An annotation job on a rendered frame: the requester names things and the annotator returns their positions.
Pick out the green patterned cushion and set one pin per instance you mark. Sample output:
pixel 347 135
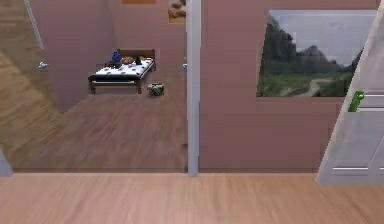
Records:
pixel 155 89

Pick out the black small object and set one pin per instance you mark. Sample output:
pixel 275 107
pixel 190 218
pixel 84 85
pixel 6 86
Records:
pixel 138 60

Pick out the brown wooden bed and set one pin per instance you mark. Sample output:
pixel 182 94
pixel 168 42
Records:
pixel 125 71

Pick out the brown round pillow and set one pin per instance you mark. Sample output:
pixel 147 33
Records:
pixel 127 60

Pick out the blue round object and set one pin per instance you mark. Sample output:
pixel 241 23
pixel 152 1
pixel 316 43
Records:
pixel 116 57

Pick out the tan framed picture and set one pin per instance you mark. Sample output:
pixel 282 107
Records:
pixel 177 11

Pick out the orange framed picture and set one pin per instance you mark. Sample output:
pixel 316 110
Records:
pixel 138 1

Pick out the landscape framed picture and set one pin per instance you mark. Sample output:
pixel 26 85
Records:
pixel 310 56

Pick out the green bottle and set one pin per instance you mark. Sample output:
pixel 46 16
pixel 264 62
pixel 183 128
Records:
pixel 356 101

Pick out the white shelf unit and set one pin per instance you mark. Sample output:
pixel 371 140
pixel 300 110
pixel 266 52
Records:
pixel 360 140

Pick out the brown wooden room door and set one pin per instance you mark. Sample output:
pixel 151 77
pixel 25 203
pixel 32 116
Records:
pixel 23 83

